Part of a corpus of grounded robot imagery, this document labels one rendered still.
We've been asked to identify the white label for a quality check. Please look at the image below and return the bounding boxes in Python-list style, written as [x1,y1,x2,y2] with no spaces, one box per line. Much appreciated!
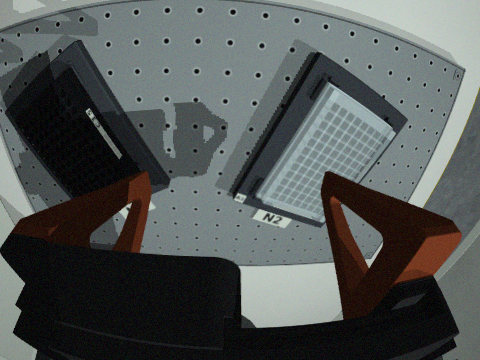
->
[252,209,292,228]
[119,201,156,219]

